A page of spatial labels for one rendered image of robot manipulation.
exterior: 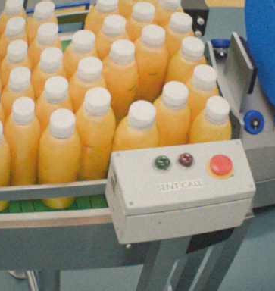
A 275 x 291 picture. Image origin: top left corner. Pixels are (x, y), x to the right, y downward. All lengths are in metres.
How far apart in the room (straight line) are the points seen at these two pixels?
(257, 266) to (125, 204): 1.34
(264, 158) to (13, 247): 0.51
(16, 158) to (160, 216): 0.27
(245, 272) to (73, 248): 1.08
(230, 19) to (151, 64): 1.76
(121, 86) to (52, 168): 0.19
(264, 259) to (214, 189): 1.30
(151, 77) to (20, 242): 0.37
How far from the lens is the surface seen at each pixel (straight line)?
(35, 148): 1.44
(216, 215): 1.36
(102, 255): 1.61
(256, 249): 2.63
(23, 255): 1.57
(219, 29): 3.22
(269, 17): 1.59
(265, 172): 1.69
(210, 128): 1.45
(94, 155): 1.47
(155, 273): 1.54
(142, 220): 1.32
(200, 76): 1.47
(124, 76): 1.51
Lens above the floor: 2.14
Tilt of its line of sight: 50 degrees down
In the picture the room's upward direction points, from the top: 12 degrees clockwise
